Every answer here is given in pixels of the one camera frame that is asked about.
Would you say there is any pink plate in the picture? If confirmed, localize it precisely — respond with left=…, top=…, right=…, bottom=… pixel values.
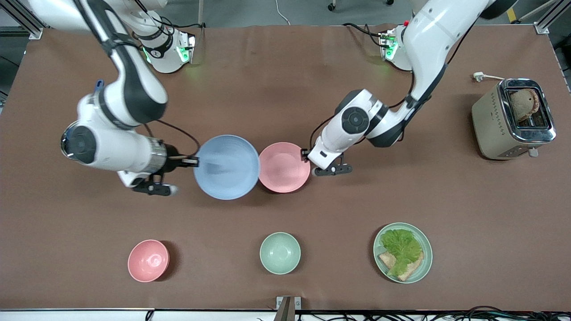
left=258, top=142, right=311, bottom=193

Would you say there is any blue plate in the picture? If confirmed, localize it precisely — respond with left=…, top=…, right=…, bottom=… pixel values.
left=193, top=135, right=261, bottom=201

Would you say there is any brown table cover sheet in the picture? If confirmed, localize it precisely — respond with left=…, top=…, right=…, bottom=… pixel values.
left=0, top=25, right=571, bottom=312

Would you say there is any green bowl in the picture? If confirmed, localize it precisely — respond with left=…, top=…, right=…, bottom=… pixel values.
left=260, top=232, right=301, bottom=275

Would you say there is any pink bowl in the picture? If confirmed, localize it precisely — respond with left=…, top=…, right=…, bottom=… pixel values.
left=128, top=239, right=170, bottom=283

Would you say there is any green lettuce leaf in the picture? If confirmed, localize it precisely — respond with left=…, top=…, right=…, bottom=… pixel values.
left=380, top=229, right=423, bottom=277

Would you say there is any toasted bread slice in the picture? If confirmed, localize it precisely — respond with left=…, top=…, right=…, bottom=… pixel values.
left=378, top=251, right=424, bottom=282

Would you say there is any green plate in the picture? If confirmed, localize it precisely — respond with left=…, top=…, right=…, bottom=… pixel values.
left=373, top=222, right=433, bottom=284

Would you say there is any beige and chrome toaster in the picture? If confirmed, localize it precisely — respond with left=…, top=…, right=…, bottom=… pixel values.
left=472, top=78, right=557, bottom=161

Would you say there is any bread slice in toaster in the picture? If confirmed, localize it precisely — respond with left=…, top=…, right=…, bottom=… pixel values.
left=510, top=88, right=541, bottom=123

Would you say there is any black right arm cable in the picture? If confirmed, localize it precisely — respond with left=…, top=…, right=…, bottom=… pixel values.
left=143, top=119, right=201, bottom=157

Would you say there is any black base cable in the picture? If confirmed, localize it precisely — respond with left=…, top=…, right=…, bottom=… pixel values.
left=342, top=22, right=389, bottom=49
left=134, top=0, right=206, bottom=41

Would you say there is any white floor cable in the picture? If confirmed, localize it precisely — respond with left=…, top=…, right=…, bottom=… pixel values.
left=275, top=0, right=292, bottom=26

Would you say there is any grey metal bracket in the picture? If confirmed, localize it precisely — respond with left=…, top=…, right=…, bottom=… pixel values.
left=276, top=296, right=302, bottom=321

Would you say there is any white toaster plug and cord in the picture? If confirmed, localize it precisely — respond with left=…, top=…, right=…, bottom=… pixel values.
left=473, top=71, right=507, bottom=83

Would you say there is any white table edge rail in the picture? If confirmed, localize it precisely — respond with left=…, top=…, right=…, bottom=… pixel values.
left=0, top=308, right=155, bottom=321

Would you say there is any aluminium frame profile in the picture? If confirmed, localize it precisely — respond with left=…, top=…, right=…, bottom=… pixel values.
left=517, top=0, right=571, bottom=35
left=0, top=0, right=61, bottom=40

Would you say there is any black cable bundle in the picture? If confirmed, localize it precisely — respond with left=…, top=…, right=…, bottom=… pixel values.
left=446, top=305, right=571, bottom=321

